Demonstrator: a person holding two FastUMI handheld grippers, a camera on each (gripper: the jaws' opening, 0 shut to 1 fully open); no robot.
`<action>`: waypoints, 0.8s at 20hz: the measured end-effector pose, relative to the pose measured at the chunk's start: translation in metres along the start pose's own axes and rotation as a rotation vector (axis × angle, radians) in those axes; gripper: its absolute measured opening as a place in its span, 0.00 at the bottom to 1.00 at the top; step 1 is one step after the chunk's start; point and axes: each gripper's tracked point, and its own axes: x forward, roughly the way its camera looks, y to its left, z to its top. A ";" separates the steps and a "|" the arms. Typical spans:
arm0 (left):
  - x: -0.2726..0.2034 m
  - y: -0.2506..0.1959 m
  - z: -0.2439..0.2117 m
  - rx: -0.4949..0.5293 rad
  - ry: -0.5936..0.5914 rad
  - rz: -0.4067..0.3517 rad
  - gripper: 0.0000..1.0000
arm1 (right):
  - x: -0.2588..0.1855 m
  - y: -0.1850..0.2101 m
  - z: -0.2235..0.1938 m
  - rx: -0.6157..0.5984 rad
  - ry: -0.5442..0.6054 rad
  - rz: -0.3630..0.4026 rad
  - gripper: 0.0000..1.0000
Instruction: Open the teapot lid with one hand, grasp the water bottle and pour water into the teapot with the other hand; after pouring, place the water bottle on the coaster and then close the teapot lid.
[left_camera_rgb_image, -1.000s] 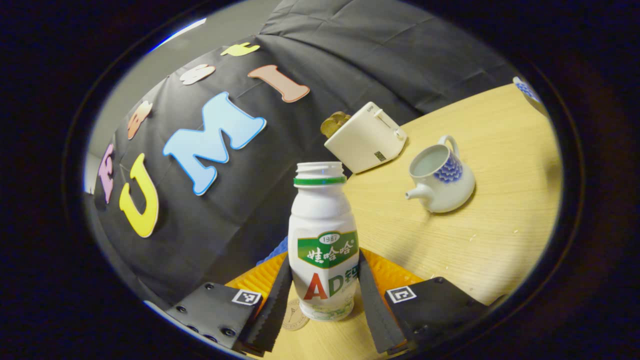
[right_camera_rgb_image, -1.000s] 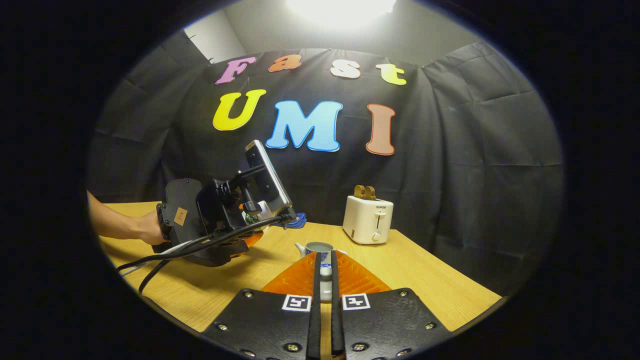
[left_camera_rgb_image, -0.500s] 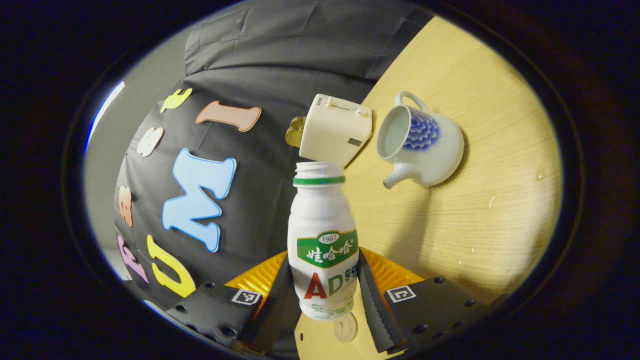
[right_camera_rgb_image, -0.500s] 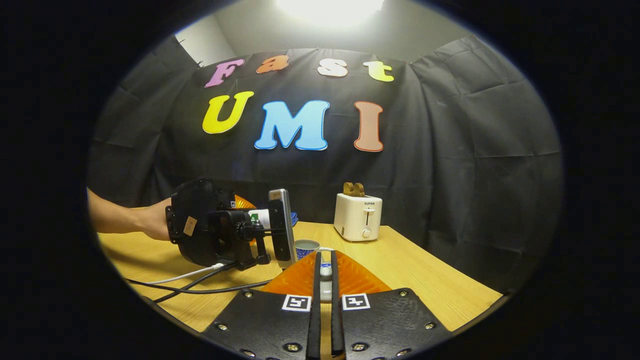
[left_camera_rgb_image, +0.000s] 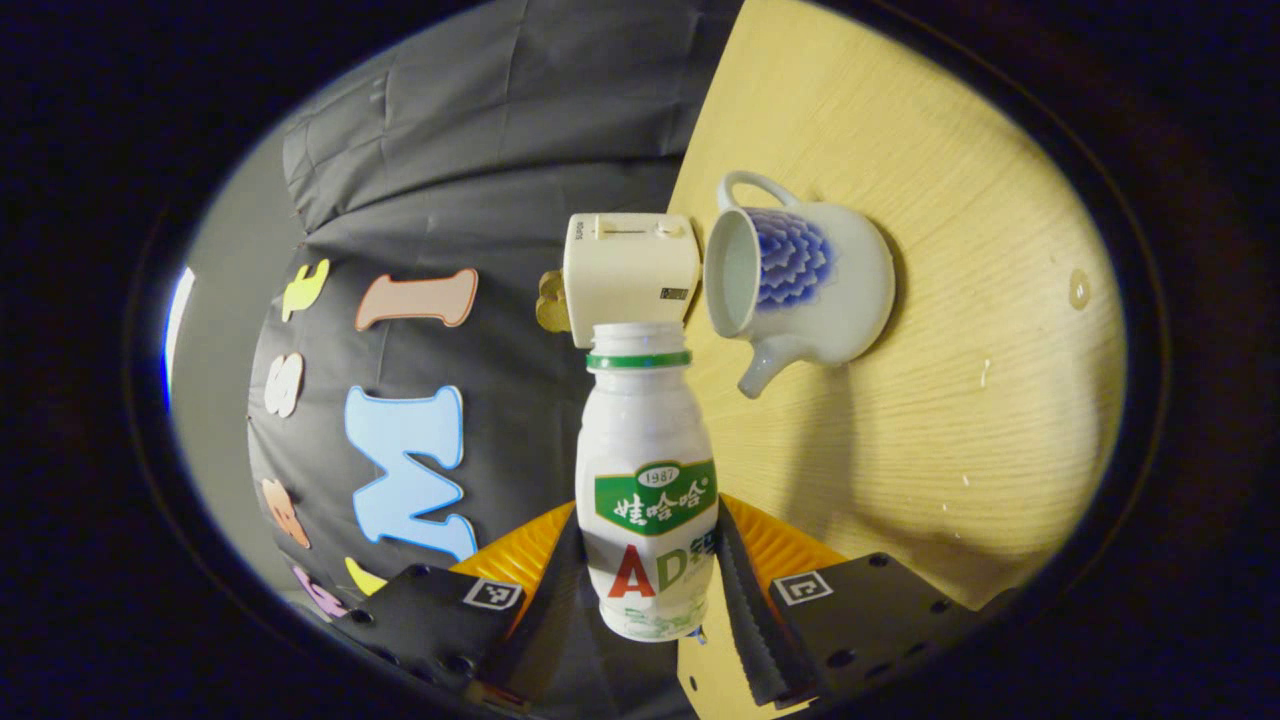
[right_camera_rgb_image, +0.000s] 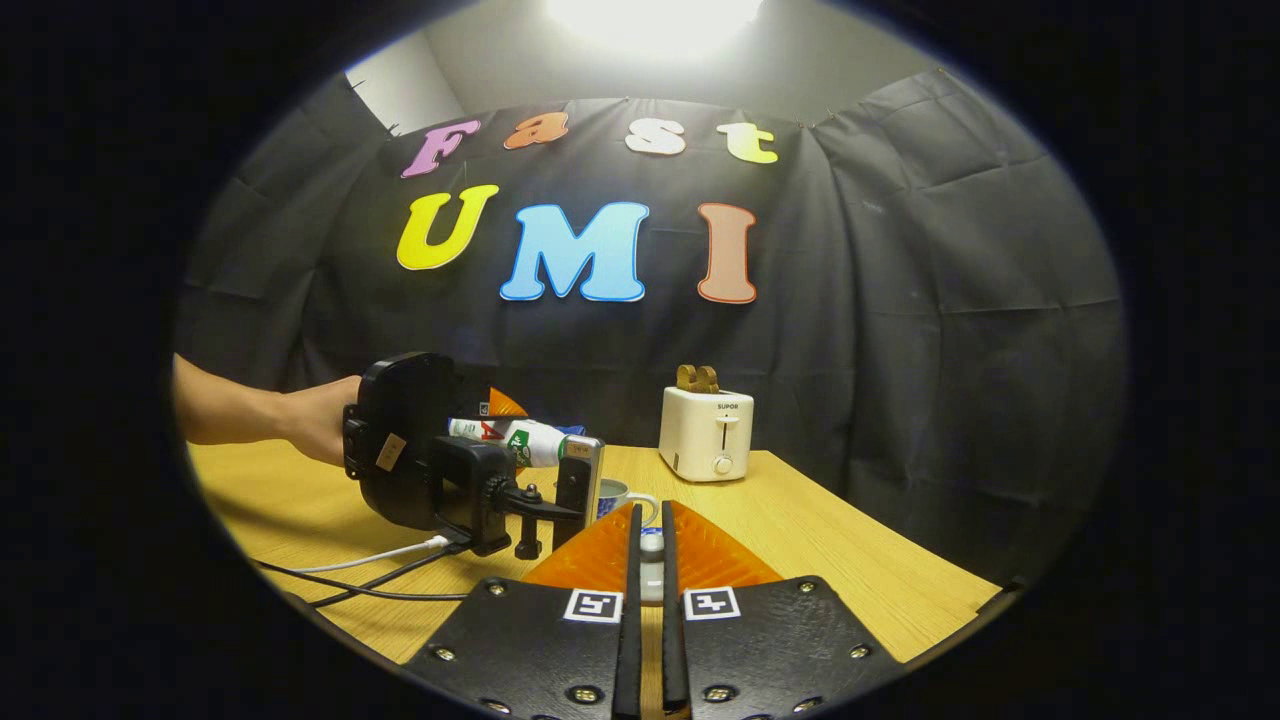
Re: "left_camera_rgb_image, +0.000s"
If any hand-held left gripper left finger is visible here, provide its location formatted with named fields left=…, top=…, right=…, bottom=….
left=330, top=500, right=601, bottom=716

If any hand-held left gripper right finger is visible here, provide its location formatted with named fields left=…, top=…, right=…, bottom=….
left=715, top=492, right=989, bottom=711

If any white plastic water bottle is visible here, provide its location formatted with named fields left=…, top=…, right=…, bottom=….
left=575, top=322, right=721, bottom=643

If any white blue-patterned teacup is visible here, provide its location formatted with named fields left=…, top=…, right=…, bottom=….
left=704, top=170, right=897, bottom=400

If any cream white toaster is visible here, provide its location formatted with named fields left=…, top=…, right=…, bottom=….
left=563, top=212, right=703, bottom=349

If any black backdrop cloth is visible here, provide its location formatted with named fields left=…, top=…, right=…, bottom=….
left=245, top=0, right=746, bottom=626

